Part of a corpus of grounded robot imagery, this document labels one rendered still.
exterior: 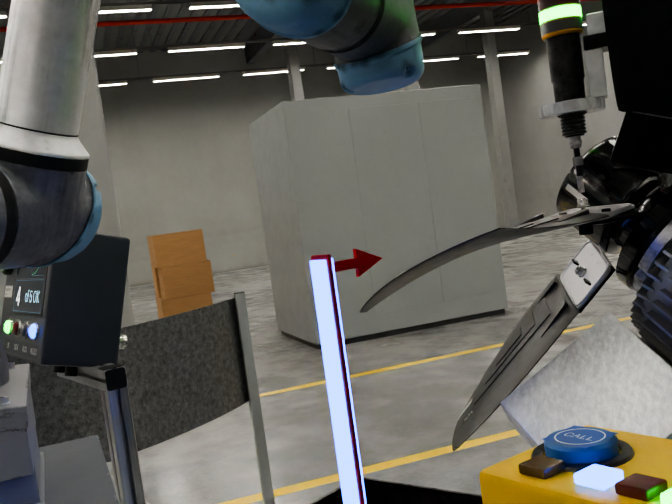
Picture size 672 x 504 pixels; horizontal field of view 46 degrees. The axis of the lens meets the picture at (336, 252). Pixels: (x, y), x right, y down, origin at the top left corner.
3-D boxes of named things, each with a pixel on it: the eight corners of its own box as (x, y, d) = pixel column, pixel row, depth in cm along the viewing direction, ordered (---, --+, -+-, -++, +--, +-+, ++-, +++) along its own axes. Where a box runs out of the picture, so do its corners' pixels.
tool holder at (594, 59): (625, 107, 85) (615, 17, 85) (627, 102, 79) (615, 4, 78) (541, 121, 88) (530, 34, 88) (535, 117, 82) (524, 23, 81)
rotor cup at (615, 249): (742, 198, 89) (654, 138, 97) (698, 175, 79) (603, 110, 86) (659, 295, 94) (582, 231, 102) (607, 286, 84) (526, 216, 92)
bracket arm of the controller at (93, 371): (128, 387, 107) (125, 365, 107) (107, 392, 106) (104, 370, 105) (75, 371, 127) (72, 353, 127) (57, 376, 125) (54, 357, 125)
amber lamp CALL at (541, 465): (566, 470, 42) (565, 459, 42) (544, 481, 41) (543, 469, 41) (540, 464, 43) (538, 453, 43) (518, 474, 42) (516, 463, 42)
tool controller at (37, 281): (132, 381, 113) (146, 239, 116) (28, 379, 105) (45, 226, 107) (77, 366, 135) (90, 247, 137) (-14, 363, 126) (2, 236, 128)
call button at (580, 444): (635, 459, 44) (631, 428, 43) (591, 481, 41) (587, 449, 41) (575, 447, 47) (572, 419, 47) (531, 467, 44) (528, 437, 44)
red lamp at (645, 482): (669, 490, 37) (668, 478, 37) (648, 503, 36) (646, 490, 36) (636, 483, 39) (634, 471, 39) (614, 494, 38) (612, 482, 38)
